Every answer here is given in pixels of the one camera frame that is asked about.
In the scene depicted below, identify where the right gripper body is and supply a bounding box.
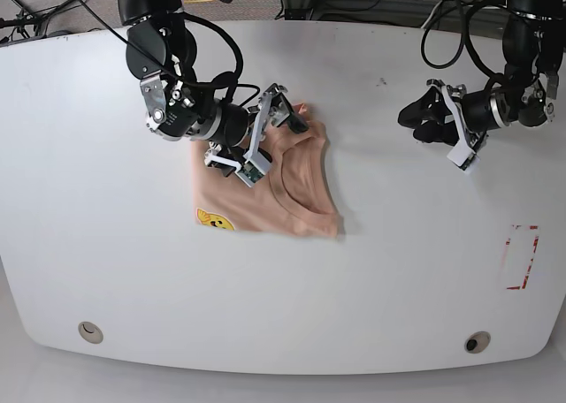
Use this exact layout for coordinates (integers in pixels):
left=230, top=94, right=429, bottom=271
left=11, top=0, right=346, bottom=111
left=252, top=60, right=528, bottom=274
left=199, top=83, right=292, bottom=169

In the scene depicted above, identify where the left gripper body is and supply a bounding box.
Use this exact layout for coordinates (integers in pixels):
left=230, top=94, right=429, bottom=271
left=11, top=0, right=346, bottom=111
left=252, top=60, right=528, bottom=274
left=427, top=79, right=510, bottom=149

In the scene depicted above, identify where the peach T-shirt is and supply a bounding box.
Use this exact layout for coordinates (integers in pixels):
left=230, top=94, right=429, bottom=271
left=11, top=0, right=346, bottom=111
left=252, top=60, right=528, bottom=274
left=190, top=103, right=341, bottom=239

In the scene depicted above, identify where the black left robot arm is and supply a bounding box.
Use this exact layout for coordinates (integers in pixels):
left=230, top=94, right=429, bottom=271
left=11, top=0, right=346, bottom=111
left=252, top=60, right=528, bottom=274
left=398, top=0, right=565, bottom=149

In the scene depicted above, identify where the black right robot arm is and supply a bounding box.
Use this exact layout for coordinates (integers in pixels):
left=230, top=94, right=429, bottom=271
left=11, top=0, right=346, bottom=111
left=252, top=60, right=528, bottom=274
left=118, top=0, right=309, bottom=186

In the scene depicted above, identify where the red tape rectangle marking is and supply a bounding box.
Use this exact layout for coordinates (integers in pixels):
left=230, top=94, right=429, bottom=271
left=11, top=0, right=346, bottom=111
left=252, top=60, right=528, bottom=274
left=501, top=224, right=539, bottom=291

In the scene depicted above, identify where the black tripod stand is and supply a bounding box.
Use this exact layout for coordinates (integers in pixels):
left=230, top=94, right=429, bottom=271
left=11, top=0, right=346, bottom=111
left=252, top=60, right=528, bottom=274
left=1, top=0, right=80, bottom=45

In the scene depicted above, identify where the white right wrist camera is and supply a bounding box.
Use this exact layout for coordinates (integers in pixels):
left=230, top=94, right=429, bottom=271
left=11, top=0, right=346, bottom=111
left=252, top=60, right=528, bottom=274
left=235, top=148, right=272, bottom=187

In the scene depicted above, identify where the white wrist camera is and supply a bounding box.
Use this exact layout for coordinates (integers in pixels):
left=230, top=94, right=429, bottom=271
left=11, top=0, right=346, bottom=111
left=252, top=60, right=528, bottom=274
left=235, top=148, right=272, bottom=187
left=447, top=141, right=478, bottom=175

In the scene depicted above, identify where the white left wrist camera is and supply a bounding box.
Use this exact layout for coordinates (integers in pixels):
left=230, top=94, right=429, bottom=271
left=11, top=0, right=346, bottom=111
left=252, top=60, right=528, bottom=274
left=447, top=141, right=478, bottom=175

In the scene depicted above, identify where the white cable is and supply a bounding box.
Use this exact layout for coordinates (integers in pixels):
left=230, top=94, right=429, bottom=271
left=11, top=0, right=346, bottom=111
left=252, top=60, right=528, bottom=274
left=419, top=0, right=445, bottom=30

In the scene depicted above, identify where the left table cable grommet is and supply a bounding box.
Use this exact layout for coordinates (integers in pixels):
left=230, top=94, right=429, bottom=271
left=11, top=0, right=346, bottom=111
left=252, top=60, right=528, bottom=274
left=78, top=322, right=103, bottom=345

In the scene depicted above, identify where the table cable grommet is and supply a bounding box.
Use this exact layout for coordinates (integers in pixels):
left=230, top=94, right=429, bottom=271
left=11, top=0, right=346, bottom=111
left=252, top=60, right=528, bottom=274
left=464, top=331, right=491, bottom=354
left=78, top=322, right=103, bottom=345

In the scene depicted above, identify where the right table cable grommet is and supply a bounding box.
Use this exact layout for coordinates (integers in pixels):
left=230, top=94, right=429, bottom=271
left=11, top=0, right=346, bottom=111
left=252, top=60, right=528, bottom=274
left=464, top=331, right=491, bottom=354

